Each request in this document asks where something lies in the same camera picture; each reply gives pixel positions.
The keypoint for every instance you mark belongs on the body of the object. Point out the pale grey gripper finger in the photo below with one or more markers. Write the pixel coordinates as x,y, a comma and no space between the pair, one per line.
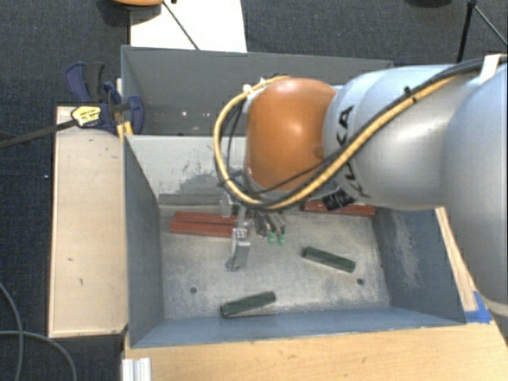
244,254
233,252

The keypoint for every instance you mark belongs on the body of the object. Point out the grey metal bin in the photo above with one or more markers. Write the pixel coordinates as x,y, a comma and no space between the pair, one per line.
278,276

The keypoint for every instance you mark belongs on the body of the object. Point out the red-brown flat block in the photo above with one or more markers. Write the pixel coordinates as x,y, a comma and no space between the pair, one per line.
202,217
349,210
198,229

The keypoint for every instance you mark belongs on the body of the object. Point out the dark green flat block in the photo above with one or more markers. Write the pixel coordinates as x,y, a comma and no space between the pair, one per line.
248,304
328,259

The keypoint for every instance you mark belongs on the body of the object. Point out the pale wood flat board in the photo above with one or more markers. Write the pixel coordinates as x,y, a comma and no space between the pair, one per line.
87,232

